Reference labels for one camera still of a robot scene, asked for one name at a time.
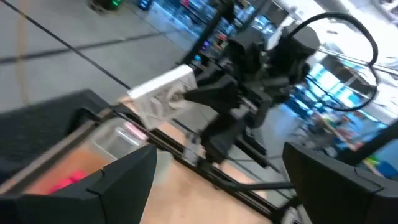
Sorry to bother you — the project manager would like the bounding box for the orange translucent bin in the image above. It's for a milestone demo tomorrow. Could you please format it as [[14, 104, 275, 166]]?
[[22, 145, 110, 196]]

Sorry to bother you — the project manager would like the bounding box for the silver frame bracket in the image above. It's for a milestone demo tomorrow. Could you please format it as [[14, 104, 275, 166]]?
[[183, 136, 203, 166]]

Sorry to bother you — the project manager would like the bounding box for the grey eye-print card deck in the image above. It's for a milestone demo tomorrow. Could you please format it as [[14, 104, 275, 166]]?
[[127, 64, 198, 131]]

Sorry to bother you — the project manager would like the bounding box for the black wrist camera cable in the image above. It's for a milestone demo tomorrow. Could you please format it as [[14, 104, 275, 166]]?
[[287, 11, 380, 112]]

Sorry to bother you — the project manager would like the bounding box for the white plastic bin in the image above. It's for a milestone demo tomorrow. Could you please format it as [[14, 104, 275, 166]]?
[[89, 117, 150, 163]]

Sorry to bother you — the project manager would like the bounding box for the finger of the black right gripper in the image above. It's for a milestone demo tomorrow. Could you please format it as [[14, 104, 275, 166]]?
[[183, 74, 241, 114], [200, 114, 247, 165]]

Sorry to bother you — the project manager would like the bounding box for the black mesh panel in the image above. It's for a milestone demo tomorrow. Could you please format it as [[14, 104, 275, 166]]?
[[0, 88, 108, 185]]

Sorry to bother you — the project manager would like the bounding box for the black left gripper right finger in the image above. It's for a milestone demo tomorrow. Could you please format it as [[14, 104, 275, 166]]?
[[282, 142, 398, 224]]

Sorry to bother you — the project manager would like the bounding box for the red toy brick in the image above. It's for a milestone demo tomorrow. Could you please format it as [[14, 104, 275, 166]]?
[[47, 169, 88, 194]]

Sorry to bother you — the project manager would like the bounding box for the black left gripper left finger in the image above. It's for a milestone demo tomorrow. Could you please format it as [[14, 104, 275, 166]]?
[[51, 144, 158, 224]]

